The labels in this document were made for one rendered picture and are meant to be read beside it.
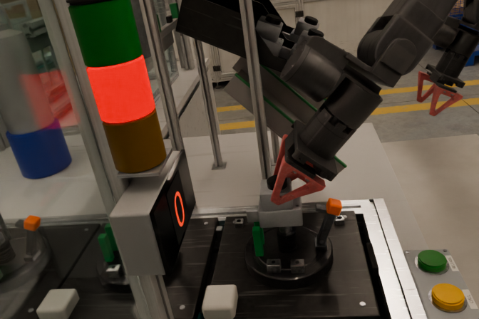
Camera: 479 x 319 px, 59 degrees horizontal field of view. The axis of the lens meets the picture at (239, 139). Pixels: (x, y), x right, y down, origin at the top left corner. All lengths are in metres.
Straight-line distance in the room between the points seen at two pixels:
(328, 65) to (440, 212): 0.56
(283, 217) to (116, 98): 0.35
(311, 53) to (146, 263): 0.31
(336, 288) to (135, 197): 0.36
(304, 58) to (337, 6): 4.12
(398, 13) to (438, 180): 0.64
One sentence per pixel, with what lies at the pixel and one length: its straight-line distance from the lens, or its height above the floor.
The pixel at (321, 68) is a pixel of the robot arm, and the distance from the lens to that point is 0.53.
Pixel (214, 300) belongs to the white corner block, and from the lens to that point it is 0.63.
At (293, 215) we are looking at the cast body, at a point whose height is 1.07.
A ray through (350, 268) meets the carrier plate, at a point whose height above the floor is 0.97.
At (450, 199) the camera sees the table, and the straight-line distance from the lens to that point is 1.06.
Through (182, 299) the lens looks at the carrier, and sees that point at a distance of 0.68.
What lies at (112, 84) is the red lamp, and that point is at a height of 1.35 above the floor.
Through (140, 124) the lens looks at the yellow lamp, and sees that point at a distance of 0.38.
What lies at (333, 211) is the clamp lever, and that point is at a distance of 0.65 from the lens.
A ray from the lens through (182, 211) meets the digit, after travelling 0.45.
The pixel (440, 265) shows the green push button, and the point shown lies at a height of 0.97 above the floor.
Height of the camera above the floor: 1.44
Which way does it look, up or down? 25 degrees down
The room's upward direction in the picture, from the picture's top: 8 degrees counter-clockwise
